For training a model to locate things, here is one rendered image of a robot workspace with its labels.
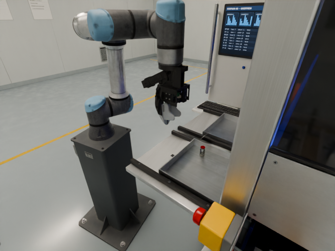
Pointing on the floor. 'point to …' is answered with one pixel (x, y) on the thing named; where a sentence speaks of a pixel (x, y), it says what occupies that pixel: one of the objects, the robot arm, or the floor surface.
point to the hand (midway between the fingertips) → (165, 120)
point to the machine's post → (267, 93)
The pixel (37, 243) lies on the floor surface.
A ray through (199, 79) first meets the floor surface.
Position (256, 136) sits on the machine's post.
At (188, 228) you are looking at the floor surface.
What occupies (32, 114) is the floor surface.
